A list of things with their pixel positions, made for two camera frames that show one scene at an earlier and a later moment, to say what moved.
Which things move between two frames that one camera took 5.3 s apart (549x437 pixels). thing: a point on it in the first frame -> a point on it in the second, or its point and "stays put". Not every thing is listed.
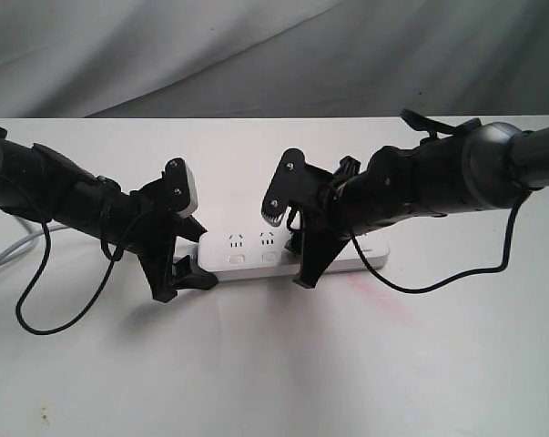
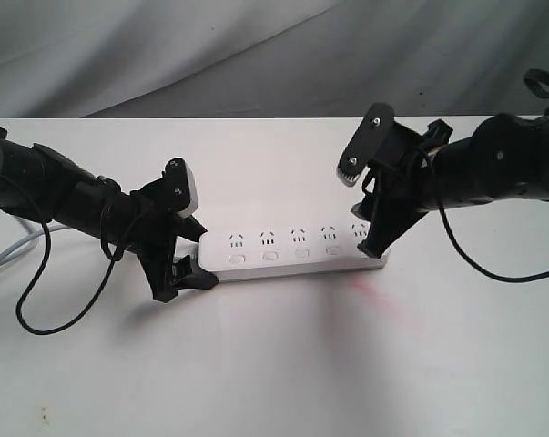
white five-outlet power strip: [248, 254] stays put
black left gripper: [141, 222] stays put
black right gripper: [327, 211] -> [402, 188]
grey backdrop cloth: [272, 58] stays put
